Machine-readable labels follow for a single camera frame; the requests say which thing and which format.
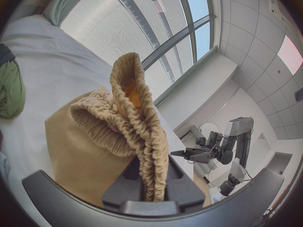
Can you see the white ceiling air vent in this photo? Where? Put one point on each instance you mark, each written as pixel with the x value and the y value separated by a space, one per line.
pixel 277 6

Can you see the ceiling light panel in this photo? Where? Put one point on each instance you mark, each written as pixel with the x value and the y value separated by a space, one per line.
pixel 290 55

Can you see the black garment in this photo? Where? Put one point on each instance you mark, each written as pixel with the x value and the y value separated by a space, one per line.
pixel 5 53

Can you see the blue-green curtain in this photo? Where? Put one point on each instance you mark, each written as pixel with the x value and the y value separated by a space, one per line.
pixel 66 3

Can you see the green garment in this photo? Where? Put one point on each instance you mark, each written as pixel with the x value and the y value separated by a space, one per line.
pixel 11 91

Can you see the window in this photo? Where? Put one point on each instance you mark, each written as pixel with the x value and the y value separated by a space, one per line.
pixel 118 32

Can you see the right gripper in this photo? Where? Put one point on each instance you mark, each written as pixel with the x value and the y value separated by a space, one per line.
pixel 201 150

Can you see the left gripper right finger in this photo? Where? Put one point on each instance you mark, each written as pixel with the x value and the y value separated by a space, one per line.
pixel 182 188

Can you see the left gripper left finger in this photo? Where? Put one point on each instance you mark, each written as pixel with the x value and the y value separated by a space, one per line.
pixel 125 188

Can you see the bed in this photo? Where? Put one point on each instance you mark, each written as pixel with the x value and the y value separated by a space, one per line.
pixel 47 55

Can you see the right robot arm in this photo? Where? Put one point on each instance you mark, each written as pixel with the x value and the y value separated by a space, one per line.
pixel 241 145

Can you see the tan shorts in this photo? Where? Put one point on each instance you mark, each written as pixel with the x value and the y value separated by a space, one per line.
pixel 82 150

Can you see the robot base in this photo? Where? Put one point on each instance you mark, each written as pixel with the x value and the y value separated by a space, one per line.
pixel 214 195

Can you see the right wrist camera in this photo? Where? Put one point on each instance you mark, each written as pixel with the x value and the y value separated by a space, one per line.
pixel 200 141

